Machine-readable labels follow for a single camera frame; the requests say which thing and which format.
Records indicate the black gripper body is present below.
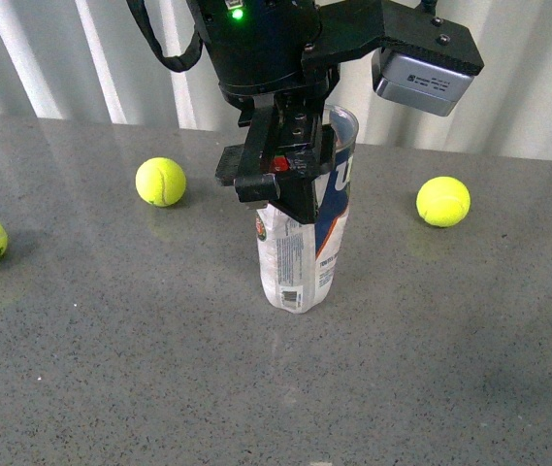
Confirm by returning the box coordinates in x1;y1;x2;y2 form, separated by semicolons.
191;1;340;127

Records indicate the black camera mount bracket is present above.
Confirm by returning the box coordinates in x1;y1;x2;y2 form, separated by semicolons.
301;1;484;76

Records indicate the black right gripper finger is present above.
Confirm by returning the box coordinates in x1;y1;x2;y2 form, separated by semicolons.
270;114;336;224

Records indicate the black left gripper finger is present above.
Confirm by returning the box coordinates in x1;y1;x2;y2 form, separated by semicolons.
215;93;280;204

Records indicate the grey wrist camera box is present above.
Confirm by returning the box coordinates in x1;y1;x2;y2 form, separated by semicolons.
372;49;473;117

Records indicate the right yellow tennis ball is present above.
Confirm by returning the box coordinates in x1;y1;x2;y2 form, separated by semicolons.
416;176;471;227

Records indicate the black cable loop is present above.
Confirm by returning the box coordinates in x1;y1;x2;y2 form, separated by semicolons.
125;0;205;74

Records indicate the clear Wilson tennis ball can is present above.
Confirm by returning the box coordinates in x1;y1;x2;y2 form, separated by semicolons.
255;105;359;314

